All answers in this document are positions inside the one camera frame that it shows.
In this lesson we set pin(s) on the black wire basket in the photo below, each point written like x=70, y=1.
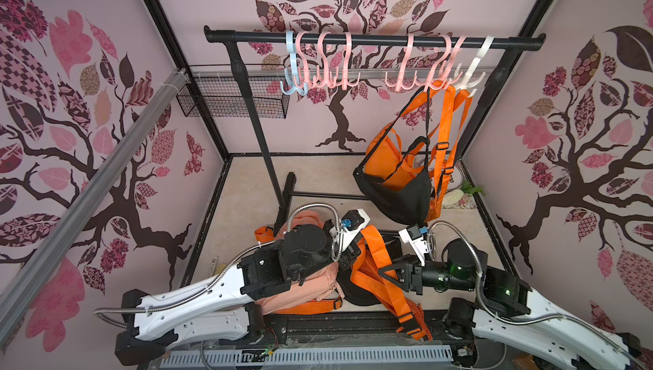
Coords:
x=214, y=89

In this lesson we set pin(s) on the small black sling bag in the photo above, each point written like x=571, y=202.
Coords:
x=387, y=177

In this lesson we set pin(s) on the right flexible metal conduit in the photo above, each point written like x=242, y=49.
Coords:
x=509, y=310

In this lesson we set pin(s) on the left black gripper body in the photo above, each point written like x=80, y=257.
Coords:
x=348, y=254

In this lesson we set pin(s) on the left flexible metal conduit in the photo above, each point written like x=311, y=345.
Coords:
x=250, y=276

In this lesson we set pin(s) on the white slotted cable duct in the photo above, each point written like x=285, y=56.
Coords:
x=310, y=357

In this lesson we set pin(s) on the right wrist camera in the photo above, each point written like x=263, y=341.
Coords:
x=420, y=240

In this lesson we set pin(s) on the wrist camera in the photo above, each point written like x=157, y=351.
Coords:
x=420, y=240
x=348, y=229

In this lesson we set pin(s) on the aluminium profile bar left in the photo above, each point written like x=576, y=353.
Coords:
x=16, y=301

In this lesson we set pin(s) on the orange flat bag underneath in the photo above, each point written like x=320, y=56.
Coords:
x=304, y=250

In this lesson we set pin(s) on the aluminium profile bar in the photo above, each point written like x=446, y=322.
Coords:
x=367, y=71
x=16, y=301

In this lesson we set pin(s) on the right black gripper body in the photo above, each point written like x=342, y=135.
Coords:
x=408, y=275

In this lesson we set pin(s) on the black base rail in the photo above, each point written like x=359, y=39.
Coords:
x=357, y=326

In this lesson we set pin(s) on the light blue multi-hook hanger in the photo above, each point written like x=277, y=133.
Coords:
x=291, y=84

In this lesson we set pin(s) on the bright orange waist bag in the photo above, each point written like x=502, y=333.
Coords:
x=440, y=152

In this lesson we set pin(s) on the toy white radish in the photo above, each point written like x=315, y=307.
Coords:
x=462, y=197

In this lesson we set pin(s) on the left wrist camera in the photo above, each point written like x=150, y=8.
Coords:
x=348, y=229

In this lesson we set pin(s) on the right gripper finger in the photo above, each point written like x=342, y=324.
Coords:
x=395, y=270
x=395, y=286

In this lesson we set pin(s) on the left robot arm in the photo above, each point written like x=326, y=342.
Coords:
x=132, y=350

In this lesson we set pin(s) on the aluminium profile bar back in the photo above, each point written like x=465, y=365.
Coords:
x=367, y=71

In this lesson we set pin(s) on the white patterned plate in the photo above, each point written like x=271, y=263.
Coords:
x=454, y=176

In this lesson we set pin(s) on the white multi-hook hanger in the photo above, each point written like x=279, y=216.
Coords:
x=463, y=80

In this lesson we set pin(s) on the flexible metal conduit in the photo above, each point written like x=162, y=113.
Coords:
x=509, y=310
x=250, y=276

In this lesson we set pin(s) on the black clothes rack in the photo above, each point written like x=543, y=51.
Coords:
x=239, y=71

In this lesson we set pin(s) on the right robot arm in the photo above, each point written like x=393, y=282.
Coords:
x=460, y=311

